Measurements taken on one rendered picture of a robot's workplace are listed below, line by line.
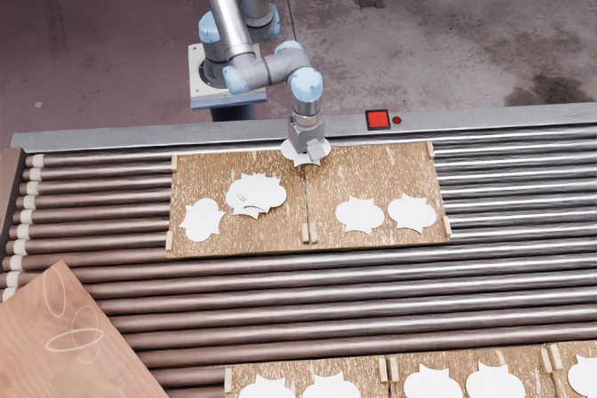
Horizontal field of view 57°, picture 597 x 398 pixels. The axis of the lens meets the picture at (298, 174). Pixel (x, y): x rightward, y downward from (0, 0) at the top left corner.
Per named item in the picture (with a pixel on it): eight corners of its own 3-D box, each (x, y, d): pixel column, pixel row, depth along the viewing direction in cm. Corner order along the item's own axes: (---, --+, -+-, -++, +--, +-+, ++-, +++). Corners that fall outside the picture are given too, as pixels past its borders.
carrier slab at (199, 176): (174, 157, 175) (172, 155, 174) (301, 150, 176) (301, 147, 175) (167, 259, 157) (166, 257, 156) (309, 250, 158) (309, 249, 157)
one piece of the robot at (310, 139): (305, 140, 138) (304, 173, 152) (335, 127, 140) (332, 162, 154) (283, 107, 143) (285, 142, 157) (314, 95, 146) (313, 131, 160)
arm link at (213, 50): (200, 42, 192) (192, 11, 180) (236, 33, 194) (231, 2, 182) (208, 65, 185) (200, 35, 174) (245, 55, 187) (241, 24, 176)
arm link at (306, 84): (315, 59, 135) (328, 85, 130) (314, 89, 144) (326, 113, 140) (285, 67, 133) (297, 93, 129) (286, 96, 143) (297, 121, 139)
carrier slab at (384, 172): (303, 150, 176) (303, 147, 175) (428, 144, 178) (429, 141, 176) (310, 250, 158) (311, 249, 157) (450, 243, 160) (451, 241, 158)
